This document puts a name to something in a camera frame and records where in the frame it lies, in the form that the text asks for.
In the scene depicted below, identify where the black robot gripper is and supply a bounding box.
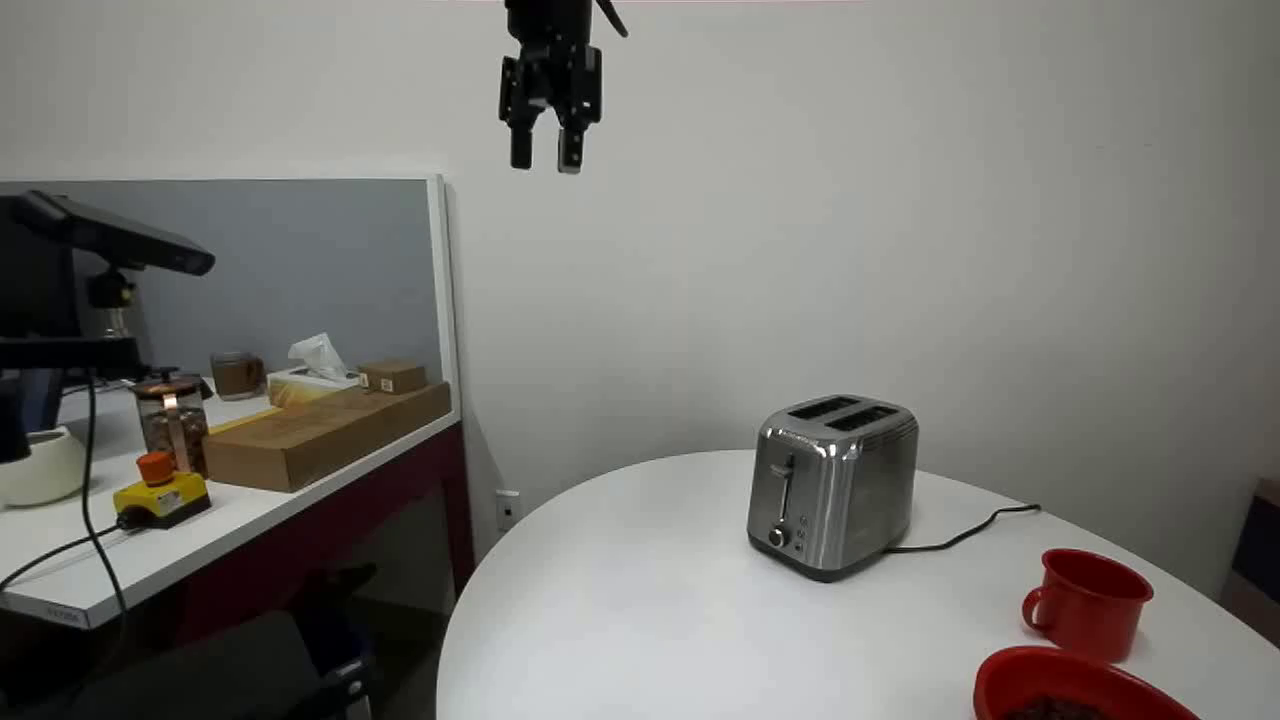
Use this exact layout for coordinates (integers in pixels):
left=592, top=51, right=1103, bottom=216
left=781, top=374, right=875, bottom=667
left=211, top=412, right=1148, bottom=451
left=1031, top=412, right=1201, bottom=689
left=500, top=0, right=628, bottom=176

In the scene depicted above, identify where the silver two-slot toaster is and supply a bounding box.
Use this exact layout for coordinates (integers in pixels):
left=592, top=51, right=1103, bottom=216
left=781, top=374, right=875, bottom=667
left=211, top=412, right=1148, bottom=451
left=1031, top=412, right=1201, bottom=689
left=746, top=398, right=919, bottom=584

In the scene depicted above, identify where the grey partition board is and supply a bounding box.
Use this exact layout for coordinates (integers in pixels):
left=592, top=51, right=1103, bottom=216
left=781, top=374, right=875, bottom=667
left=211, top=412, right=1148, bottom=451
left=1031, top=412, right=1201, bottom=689
left=44, top=176, right=455, bottom=379

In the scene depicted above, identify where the small brown cardboard box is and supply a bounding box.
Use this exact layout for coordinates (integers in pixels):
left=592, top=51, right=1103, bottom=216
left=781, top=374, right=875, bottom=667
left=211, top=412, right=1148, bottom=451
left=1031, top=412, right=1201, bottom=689
left=362, top=362, right=428, bottom=398

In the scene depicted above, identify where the white tissue box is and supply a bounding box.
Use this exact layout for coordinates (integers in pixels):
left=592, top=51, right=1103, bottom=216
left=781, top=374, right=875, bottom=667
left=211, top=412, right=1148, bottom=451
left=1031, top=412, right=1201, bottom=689
left=267, top=334, right=360, bottom=408

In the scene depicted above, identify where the dark brown cup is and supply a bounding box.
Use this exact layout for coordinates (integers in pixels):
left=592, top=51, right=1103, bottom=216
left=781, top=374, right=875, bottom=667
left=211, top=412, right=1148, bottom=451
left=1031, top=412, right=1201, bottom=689
left=211, top=351, right=267, bottom=398

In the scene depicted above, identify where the flat cardboard box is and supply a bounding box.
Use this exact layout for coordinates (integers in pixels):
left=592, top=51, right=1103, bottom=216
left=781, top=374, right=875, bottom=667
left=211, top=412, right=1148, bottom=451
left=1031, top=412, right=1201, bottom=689
left=202, top=384, right=451, bottom=492

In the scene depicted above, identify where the glass jar with metal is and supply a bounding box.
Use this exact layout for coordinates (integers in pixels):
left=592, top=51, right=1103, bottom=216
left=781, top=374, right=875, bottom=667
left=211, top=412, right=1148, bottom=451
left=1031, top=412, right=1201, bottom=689
left=132, top=376, right=207, bottom=474

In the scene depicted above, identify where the yellow emergency stop button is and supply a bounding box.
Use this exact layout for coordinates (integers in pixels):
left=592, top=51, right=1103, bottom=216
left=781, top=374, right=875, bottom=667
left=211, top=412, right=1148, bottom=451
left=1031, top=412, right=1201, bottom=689
left=112, top=451, right=211, bottom=532

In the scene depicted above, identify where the white tape roll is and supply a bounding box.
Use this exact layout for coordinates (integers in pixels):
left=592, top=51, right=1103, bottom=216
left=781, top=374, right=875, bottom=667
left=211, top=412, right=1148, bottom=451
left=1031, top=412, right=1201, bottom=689
left=0, top=428, right=83, bottom=507

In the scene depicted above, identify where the red plastic mug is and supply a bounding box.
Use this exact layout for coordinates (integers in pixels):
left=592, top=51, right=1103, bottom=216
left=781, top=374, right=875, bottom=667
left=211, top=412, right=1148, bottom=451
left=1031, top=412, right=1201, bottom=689
left=1019, top=547, right=1151, bottom=666

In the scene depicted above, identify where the red plastic bowl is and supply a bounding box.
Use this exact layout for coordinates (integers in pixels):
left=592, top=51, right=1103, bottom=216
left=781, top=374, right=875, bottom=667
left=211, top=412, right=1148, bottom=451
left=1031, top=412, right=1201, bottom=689
left=972, top=647, right=1201, bottom=720

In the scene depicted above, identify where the white desk with red frame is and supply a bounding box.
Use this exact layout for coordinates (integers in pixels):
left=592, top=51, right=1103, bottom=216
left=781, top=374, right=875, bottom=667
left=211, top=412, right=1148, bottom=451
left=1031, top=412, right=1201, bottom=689
left=0, top=408, right=475, bottom=635

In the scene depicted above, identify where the black camera on stand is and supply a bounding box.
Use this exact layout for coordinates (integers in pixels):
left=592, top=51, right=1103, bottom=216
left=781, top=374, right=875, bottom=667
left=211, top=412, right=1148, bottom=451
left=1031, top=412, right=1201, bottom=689
left=0, top=187, right=217, bottom=376

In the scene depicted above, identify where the black toaster power cable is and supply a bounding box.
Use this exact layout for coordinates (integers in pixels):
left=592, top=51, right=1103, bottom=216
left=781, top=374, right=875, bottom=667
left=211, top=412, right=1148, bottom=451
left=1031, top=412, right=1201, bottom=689
left=889, top=501, right=1042, bottom=558

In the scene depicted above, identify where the black cable on desk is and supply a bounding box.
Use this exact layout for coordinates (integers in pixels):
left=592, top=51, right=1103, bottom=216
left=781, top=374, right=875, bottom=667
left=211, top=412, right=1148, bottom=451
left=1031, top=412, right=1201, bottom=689
left=0, top=366, right=136, bottom=622

